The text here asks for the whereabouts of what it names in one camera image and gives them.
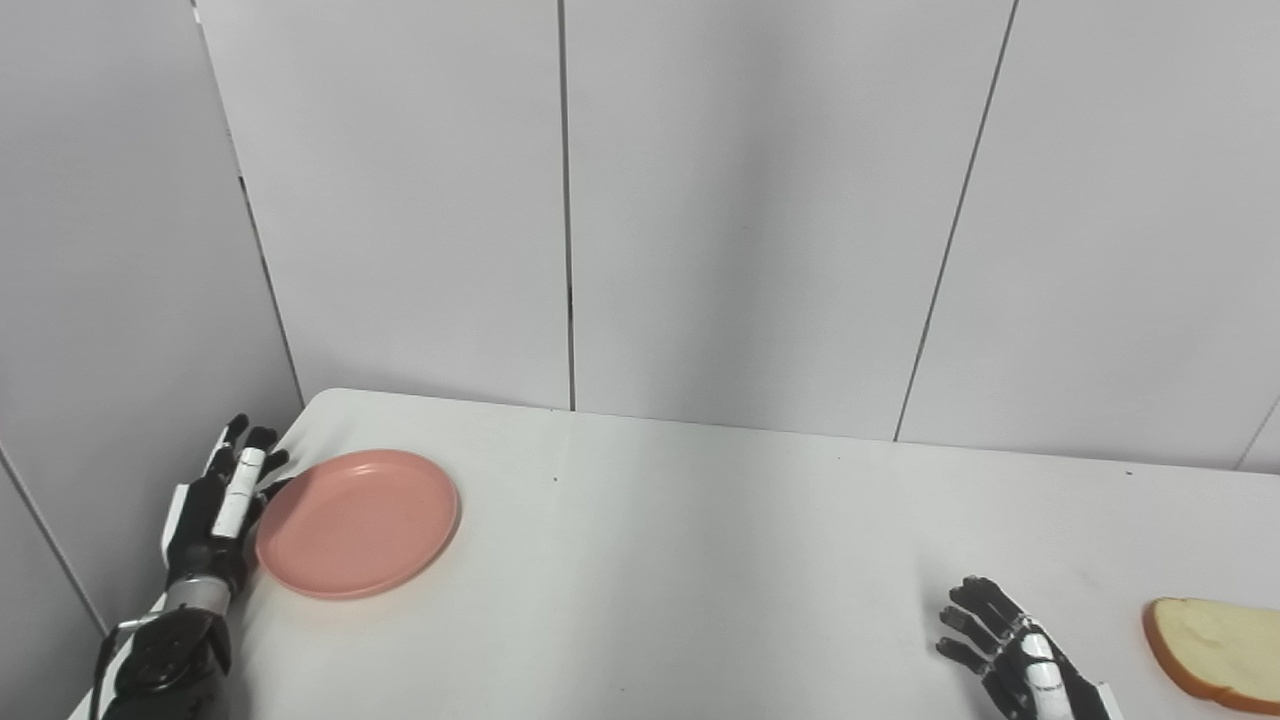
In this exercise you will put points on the slice of bread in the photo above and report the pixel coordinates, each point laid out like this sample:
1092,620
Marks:
1212,655

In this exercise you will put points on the pink plate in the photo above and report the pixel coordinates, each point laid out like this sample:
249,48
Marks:
357,523

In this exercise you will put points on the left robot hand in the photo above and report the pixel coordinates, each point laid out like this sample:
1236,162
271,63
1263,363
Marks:
215,520

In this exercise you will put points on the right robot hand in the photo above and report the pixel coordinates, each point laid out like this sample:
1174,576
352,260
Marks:
1020,660

